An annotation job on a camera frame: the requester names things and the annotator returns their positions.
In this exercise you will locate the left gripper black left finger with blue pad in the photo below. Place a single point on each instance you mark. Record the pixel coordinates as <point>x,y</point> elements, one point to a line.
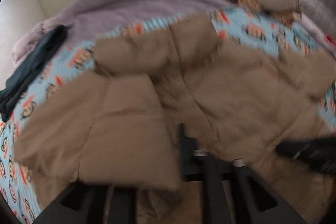
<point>85,204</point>

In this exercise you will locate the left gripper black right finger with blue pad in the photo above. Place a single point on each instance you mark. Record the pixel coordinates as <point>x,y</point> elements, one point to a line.
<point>231,192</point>

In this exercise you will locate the tan puffer jacket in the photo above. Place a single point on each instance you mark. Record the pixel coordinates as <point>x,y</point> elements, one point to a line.
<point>204,98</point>

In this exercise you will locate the dark teal folded garment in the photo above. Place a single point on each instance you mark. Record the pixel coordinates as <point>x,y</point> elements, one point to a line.
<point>30,68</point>

